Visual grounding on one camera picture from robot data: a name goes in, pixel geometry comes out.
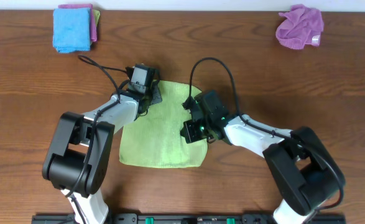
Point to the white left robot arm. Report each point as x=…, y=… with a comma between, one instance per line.
x=77, y=159

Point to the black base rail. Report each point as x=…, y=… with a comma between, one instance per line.
x=131, y=218

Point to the green microfiber cloth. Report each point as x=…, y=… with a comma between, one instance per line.
x=154, y=140

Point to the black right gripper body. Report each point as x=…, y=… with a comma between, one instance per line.
x=206, y=123

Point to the folded light green cloth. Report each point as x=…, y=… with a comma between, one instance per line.
x=96, y=15

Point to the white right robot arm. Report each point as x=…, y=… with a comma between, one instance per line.
x=305, y=174

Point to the folded blue cloth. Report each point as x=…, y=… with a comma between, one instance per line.
x=71, y=30

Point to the crumpled purple cloth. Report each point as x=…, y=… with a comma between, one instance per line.
x=301, y=26

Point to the folded pink cloth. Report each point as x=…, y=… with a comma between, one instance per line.
x=93, y=27

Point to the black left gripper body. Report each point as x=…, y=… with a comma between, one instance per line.
x=153, y=95

